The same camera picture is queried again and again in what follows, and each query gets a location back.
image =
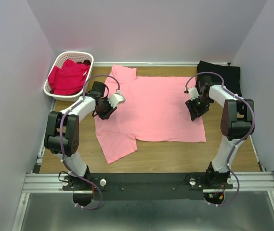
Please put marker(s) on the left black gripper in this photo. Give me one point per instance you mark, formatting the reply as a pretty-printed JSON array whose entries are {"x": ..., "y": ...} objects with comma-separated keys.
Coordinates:
[{"x": 106, "y": 115}]

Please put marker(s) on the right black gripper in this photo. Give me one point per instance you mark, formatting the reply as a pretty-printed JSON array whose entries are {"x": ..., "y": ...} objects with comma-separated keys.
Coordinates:
[{"x": 190, "y": 104}]

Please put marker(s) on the light pink t shirt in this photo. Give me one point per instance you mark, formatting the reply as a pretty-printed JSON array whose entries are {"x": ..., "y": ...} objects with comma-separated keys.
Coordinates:
[{"x": 154, "y": 110}]

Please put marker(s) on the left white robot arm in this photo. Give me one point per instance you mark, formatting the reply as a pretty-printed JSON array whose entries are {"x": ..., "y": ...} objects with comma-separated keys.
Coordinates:
[{"x": 62, "y": 135}]

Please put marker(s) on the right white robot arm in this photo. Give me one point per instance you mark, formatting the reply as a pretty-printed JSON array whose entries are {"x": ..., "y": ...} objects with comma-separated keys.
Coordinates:
[{"x": 237, "y": 123}]

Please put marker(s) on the red t shirt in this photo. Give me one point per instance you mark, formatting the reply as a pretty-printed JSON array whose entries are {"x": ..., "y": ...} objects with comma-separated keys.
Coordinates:
[{"x": 69, "y": 79}]

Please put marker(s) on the folded black t shirt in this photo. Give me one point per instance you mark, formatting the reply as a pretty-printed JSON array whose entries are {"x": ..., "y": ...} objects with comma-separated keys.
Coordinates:
[{"x": 230, "y": 74}]

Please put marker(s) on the white plastic laundry basket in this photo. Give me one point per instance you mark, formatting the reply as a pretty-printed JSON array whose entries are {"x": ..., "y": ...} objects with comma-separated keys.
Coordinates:
[{"x": 76, "y": 56}]

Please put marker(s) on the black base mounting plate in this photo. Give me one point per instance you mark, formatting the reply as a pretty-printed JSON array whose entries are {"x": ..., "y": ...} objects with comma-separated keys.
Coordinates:
[{"x": 148, "y": 186}]

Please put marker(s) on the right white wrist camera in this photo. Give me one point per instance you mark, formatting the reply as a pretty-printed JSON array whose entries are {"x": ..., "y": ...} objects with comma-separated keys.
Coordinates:
[{"x": 192, "y": 92}]

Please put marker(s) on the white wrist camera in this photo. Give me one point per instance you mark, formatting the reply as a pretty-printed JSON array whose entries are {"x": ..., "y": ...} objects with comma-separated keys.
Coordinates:
[
  {"x": 115, "y": 99},
  {"x": 192, "y": 92}
]

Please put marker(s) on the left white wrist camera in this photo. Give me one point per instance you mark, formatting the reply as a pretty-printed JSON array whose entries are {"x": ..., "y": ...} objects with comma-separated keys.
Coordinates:
[{"x": 115, "y": 99}]

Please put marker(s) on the aluminium frame rail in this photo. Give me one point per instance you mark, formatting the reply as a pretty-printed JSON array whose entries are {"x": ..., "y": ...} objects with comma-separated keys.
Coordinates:
[{"x": 244, "y": 181}]

